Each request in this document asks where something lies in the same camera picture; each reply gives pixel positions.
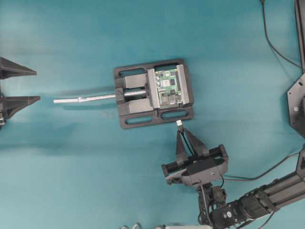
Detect silver vise screw handle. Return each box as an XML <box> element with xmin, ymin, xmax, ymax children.
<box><xmin>53</xmin><ymin>88</ymin><xmax>150</xmax><ymax>104</ymax></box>

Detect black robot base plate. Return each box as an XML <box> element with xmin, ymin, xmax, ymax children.
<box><xmin>287</xmin><ymin>74</ymin><xmax>305</xmax><ymax>138</ymax></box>

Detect white object at bottom edge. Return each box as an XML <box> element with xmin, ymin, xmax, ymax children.
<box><xmin>122</xmin><ymin>222</ymin><xmax>191</xmax><ymax>229</ymax></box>

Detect black frame rail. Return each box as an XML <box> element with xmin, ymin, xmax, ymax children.
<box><xmin>295</xmin><ymin>0</ymin><xmax>305</xmax><ymax>69</ymax></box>

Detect black USB plug with cable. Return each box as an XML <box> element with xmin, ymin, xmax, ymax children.
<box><xmin>176</xmin><ymin>120</ymin><xmax>194</xmax><ymax>156</ymax></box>

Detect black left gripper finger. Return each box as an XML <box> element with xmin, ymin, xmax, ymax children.
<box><xmin>0</xmin><ymin>57</ymin><xmax>37</xmax><ymax>79</ymax></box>
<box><xmin>0</xmin><ymin>96</ymin><xmax>41</xmax><ymax>119</ymax></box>

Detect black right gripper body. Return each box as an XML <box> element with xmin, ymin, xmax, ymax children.
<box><xmin>161</xmin><ymin>145</ymin><xmax>229</xmax><ymax>188</ymax></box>

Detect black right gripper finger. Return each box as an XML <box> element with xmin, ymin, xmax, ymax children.
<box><xmin>175</xmin><ymin>131</ymin><xmax>186</xmax><ymax>163</ymax></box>
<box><xmin>184</xmin><ymin>128</ymin><xmax>210</xmax><ymax>156</ymax></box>

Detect black cable on table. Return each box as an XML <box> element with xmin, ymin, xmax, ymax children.
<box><xmin>259</xmin><ymin>0</ymin><xmax>305</xmax><ymax>73</ymax></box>

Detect green PCB board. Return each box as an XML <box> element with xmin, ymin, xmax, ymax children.
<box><xmin>155</xmin><ymin>69</ymin><xmax>183</xmax><ymax>106</ymax></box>

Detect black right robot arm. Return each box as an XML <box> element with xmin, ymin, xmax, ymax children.
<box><xmin>162</xmin><ymin>126</ymin><xmax>305</xmax><ymax>229</ymax></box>

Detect black bench vise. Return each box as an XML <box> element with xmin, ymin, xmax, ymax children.
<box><xmin>113</xmin><ymin>59</ymin><xmax>194</xmax><ymax>129</ymax></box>

